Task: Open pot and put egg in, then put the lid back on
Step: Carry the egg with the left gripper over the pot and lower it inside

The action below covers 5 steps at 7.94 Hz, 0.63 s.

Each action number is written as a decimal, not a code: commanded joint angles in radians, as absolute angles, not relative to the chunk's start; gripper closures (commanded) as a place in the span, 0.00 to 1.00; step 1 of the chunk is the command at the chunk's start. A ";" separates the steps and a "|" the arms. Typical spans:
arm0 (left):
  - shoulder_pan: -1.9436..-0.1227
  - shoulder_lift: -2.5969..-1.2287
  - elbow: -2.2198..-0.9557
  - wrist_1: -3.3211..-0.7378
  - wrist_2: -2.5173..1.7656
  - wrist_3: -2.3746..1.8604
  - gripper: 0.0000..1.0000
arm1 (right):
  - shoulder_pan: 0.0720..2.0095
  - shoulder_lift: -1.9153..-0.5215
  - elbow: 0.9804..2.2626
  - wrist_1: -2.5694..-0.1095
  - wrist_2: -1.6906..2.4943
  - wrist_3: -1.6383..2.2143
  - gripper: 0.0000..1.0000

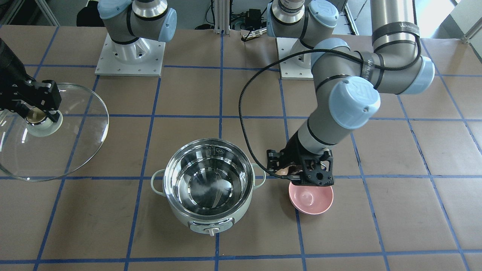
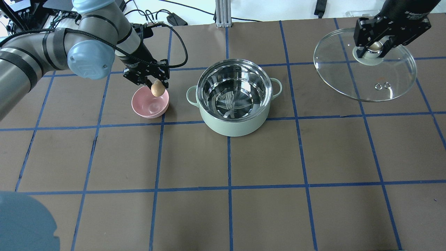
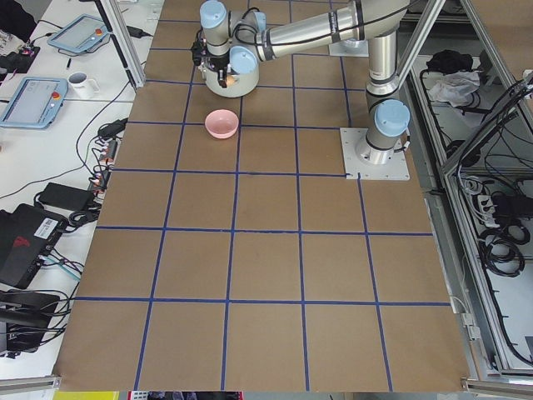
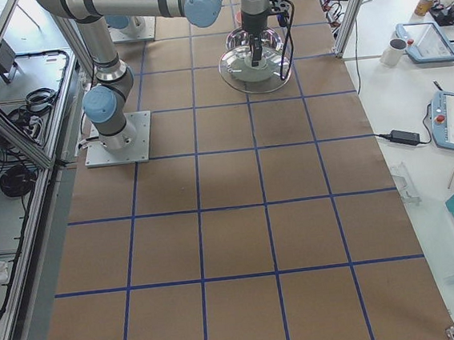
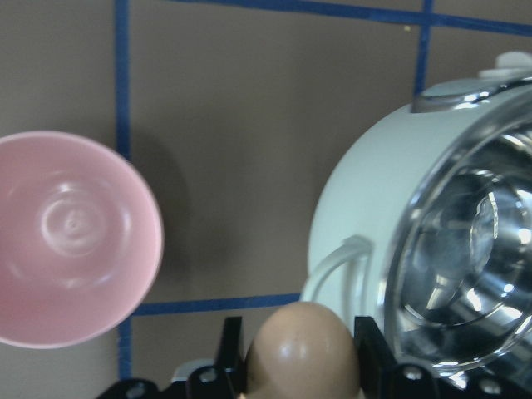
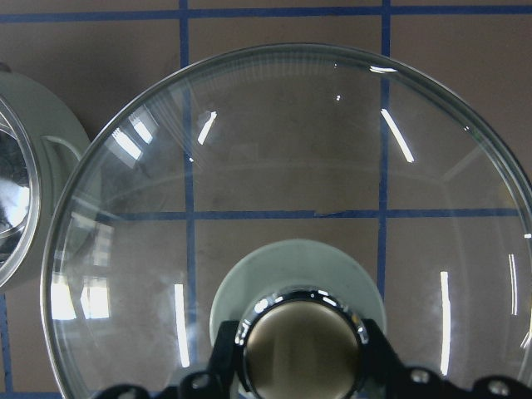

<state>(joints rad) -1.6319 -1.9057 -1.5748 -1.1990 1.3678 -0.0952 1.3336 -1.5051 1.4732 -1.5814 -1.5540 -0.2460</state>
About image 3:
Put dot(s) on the white mug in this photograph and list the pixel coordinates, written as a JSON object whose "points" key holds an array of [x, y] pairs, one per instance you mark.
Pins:
{"points": [[84, 86]]}

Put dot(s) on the pink bowl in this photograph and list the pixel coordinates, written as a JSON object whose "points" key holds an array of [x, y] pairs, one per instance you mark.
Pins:
{"points": [[221, 123]]}

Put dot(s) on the aluminium frame post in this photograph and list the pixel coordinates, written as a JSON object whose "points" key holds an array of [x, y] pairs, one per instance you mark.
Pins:
{"points": [[117, 28]]}

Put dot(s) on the black computer box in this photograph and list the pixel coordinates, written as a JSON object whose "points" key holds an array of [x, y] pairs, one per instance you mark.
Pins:
{"points": [[27, 233]]}

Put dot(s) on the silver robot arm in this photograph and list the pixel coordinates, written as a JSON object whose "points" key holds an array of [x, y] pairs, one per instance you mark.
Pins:
{"points": [[230, 45]]}

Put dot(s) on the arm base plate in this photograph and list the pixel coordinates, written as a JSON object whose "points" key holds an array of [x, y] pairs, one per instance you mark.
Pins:
{"points": [[362, 161], [349, 48]]}

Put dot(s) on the pale green electric pot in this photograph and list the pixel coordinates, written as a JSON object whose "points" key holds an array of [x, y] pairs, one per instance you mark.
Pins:
{"points": [[237, 85]]}

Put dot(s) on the blue teach pendant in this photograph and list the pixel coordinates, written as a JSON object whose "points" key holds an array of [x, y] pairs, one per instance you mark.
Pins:
{"points": [[35, 104], [83, 35]]}

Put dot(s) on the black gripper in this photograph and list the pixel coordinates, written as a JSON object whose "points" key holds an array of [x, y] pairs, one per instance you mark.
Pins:
{"points": [[218, 63]]}

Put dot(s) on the black power brick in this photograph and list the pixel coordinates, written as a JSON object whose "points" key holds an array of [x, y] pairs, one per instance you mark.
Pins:
{"points": [[64, 197]]}

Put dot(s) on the black power adapter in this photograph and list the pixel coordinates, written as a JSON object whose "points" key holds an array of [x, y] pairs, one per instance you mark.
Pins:
{"points": [[112, 129]]}

